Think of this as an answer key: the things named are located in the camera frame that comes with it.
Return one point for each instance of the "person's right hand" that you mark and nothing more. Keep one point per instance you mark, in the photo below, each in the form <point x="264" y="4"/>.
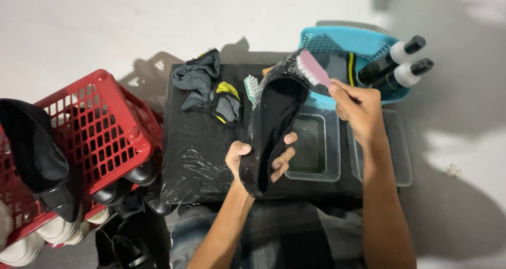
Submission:
<point x="365" y="116"/>

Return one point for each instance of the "person's left hand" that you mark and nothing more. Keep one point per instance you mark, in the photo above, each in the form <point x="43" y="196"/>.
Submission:
<point x="235" y="162"/>

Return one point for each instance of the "black slip-on shoe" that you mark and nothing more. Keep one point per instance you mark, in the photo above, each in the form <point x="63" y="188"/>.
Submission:
<point x="272" y="114"/>

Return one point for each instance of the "pink scrubbing brush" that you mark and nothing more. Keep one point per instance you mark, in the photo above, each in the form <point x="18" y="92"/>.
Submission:
<point x="315" y="66"/>

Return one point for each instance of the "black plastic-covered stool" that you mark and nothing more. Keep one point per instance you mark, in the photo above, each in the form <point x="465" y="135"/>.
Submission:
<point x="197" y="150"/>

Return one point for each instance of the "grey yellow-striped cloth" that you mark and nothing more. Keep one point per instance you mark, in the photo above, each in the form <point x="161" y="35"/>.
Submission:
<point x="339" y="69"/>

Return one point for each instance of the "grey cloth with yellow trim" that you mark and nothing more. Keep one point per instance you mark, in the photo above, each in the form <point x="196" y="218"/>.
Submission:
<point x="230" y="107"/>

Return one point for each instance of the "clear plastic water tub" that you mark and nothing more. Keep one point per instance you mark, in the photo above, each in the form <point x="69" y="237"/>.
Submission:
<point x="312" y="142"/>

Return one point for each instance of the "black-capped cleaner bottle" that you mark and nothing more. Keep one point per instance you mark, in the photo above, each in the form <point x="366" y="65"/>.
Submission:
<point x="407" y="74"/>
<point x="401" y="52"/>

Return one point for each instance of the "green white-bristled brush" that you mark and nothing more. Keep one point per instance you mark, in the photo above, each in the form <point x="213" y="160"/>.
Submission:
<point x="251" y="88"/>

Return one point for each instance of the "blue plastic basket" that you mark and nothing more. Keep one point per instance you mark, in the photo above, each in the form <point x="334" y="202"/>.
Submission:
<point x="344" y="39"/>

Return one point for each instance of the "glossy black shoe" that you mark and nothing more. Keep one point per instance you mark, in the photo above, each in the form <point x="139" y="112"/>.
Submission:
<point x="140" y="175"/>
<point x="157" y="203"/>
<point x="107" y="194"/>

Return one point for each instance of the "dark grey cloth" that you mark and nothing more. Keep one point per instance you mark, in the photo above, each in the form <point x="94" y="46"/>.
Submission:
<point x="195" y="81"/>

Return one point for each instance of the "black buckled shoe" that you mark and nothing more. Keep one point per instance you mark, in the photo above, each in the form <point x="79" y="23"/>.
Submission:
<point x="126" y="247"/>

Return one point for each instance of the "red plastic basket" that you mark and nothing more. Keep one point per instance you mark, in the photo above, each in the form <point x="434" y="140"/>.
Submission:
<point x="101" y="130"/>

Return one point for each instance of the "white shoe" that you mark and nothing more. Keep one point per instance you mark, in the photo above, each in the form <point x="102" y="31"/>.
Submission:
<point x="99" y="216"/>
<point x="59" y="230"/>
<point x="19" y="252"/>

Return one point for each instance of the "black heeled shoe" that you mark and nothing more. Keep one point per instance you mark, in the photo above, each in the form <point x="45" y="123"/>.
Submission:
<point x="31" y="150"/>

